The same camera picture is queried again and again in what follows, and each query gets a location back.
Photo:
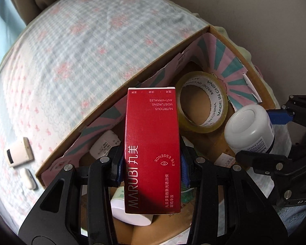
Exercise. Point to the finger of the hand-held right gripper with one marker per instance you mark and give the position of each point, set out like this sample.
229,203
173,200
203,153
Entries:
267,164
279,116

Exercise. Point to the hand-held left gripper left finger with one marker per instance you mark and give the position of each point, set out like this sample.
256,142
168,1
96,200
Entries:
119,163

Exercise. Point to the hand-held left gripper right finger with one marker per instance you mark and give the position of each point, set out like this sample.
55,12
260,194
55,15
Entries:
183,169

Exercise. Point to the round jar with grey lid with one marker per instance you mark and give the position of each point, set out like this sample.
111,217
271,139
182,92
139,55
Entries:
104,143

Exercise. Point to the patterned cardboard box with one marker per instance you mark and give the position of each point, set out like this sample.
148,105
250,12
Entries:
266,89

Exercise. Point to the white plastic bottle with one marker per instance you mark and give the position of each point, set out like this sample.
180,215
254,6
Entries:
250,125

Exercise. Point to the red rectangular carton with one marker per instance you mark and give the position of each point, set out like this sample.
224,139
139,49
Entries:
153,132

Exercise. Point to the green labelled cream jar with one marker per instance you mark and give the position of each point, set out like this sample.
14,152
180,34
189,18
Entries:
132,217

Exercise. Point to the clear packing tape roll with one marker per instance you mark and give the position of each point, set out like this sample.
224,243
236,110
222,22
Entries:
219,97

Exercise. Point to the small white case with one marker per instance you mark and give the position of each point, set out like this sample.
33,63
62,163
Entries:
28,178

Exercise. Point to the white tube with black label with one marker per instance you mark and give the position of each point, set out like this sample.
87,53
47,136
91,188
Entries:
19,151

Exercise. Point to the light blue hanging cloth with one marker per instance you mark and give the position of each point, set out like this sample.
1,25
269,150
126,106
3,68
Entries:
7,23

